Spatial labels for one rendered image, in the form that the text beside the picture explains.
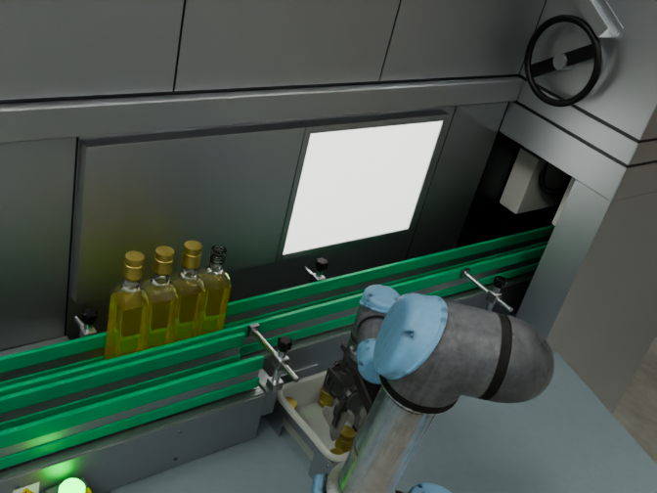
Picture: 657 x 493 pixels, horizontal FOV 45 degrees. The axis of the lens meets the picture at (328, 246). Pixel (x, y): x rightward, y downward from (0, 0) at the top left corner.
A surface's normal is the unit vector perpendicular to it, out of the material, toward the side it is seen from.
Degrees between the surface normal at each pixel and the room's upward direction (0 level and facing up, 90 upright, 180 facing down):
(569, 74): 90
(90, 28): 90
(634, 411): 0
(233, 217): 90
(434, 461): 0
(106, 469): 90
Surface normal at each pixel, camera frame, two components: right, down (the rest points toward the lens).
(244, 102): 0.58, 0.54
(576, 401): 0.22, -0.83
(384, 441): -0.43, 0.48
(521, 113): -0.79, 0.16
